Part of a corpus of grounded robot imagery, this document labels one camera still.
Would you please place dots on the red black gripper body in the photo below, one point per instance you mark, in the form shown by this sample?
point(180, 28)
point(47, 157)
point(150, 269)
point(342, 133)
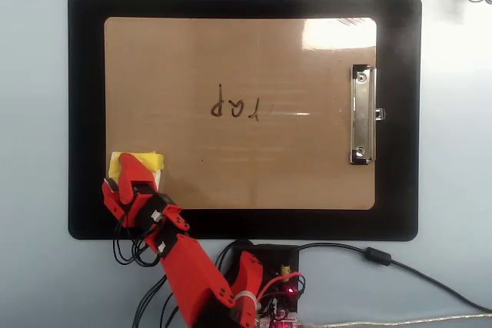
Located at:
point(146, 209)

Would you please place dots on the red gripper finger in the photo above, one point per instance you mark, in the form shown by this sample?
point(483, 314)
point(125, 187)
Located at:
point(128, 174)
point(111, 201)

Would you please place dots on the yellow white sponge with knob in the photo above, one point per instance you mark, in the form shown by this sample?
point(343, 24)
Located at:
point(153, 161)

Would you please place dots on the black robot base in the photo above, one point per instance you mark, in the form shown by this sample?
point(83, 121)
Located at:
point(276, 255)

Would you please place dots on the lit controller circuit board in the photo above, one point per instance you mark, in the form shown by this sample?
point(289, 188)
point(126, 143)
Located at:
point(286, 307)

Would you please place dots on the black rubber mat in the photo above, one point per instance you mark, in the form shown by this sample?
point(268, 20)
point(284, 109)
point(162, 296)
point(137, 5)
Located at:
point(84, 74)

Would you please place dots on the white zip tie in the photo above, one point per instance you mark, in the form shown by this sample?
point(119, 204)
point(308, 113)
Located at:
point(246, 297)

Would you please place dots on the brown clipboard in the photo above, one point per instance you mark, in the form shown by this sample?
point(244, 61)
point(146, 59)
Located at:
point(238, 55)

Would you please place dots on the silver metal clipboard clip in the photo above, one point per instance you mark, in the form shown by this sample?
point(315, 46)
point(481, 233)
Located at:
point(363, 113)

